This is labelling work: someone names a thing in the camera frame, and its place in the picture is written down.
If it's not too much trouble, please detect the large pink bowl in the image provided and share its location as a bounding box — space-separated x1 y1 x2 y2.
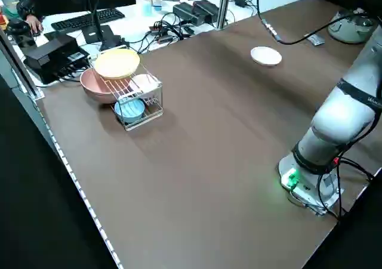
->
79 67 135 105

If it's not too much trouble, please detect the silver wire dish rack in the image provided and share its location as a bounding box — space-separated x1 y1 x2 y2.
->
94 44 164 132

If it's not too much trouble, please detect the black keyboard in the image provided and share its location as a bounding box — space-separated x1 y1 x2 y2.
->
50 8 126 32

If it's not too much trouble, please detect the small pink bowl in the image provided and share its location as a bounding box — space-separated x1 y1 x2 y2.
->
128 73 159 100

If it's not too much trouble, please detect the black usb hub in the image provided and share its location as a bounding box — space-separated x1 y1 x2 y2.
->
149 23 174 45

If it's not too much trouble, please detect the black electronics box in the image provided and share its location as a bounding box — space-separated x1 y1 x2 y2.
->
23 33 91 85

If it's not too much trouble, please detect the black monitor stand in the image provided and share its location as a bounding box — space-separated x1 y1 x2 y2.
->
85 0 124 52

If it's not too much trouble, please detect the aluminium rail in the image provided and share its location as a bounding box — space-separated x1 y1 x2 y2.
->
0 27 45 100

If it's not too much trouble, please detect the black cable with silver connector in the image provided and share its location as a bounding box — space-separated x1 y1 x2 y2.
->
256 0 371 45

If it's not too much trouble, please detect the yellow plate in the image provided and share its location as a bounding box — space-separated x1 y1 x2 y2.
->
94 48 141 80

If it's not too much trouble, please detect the glass pot lid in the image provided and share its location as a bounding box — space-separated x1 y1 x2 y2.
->
336 9 376 27

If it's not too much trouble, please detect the aluminium post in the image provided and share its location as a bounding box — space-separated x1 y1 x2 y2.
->
215 0 231 31

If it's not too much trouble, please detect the blue cup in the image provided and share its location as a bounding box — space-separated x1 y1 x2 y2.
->
140 1 153 17

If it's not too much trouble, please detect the grey electric cooking pot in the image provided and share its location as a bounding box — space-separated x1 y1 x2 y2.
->
327 10 377 44

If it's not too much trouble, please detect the blue bowl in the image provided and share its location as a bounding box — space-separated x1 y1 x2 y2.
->
114 98 146 126

